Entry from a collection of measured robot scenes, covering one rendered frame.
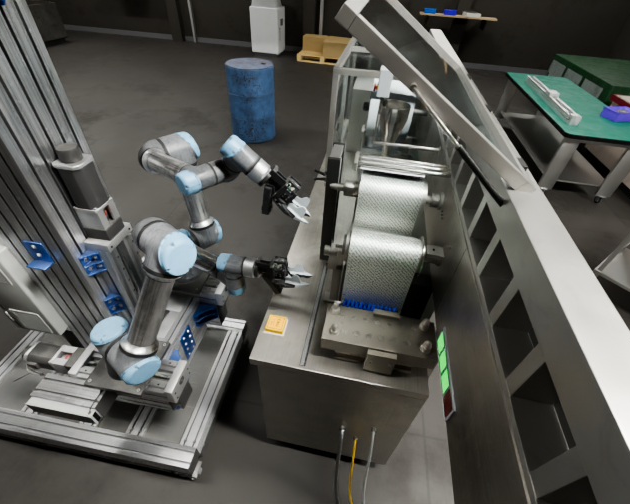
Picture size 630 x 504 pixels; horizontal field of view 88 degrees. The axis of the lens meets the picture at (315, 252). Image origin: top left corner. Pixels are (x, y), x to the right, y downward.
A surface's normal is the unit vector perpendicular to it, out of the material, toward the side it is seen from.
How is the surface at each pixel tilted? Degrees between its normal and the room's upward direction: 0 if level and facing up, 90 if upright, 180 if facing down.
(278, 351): 0
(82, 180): 90
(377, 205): 92
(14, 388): 0
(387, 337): 0
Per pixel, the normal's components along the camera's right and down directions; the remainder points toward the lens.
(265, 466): 0.05, -0.74
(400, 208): -0.19, 0.68
